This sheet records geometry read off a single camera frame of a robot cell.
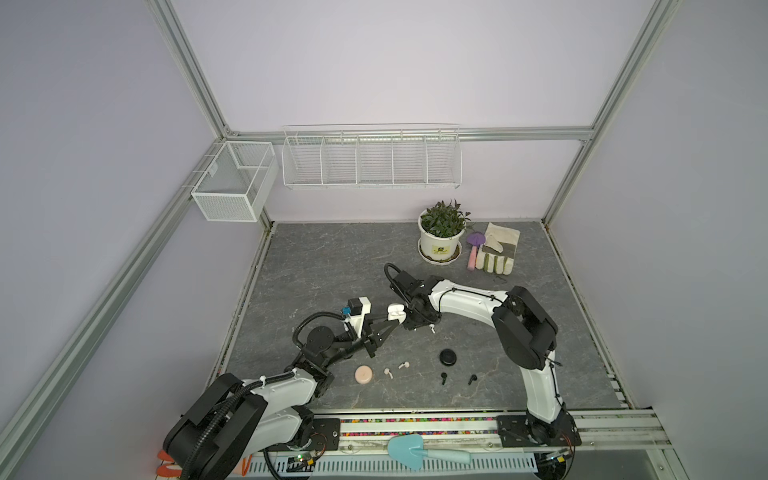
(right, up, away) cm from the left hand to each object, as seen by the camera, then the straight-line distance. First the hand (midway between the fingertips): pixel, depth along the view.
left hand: (397, 321), depth 75 cm
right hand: (+5, -4, +19) cm, 20 cm away
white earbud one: (+11, -5, +17) cm, 21 cm away
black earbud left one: (+13, -17, +8) cm, 23 cm away
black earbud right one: (+21, -18, +8) cm, 29 cm away
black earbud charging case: (+15, -13, +11) cm, 22 cm away
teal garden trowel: (+3, -30, -4) cm, 31 cm away
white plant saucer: (+16, +14, +34) cm, 40 cm away
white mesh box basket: (-55, +42, +27) cm, 74 cm away
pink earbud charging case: (-9, -17, +8) cm, 21 cm away
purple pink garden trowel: (+30, +22, +38) cm, 53 cm away
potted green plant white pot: (+14, +25, +21) cm, 36 cm away
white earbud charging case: (0, +2, 0) cm, 2 cm away
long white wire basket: (-8, +50, +24) cm, 56 cm away
